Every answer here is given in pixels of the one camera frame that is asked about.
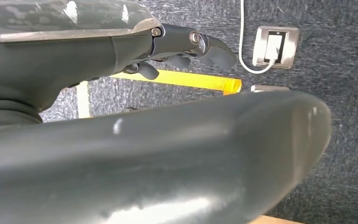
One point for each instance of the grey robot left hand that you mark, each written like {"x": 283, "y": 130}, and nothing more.
{"x": 58, "y": 55}

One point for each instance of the cream table leg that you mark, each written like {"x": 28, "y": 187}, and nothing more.
{"x": 82, "y": 99}

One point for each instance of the ribbed grey left arm sleeve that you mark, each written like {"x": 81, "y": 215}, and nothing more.
{"x": 6, "y": 116}

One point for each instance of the yellow floor tape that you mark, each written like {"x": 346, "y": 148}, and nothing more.
{"x": 191, "y": 81}

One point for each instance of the metal floor plate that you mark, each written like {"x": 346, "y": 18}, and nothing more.
{"x": 270, "y": 88}

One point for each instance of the white power plug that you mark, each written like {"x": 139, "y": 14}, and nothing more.
{"x": 273, "y": 46}

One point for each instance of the metal floor socket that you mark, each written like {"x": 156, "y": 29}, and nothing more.
{"x": 291, "y": 46}

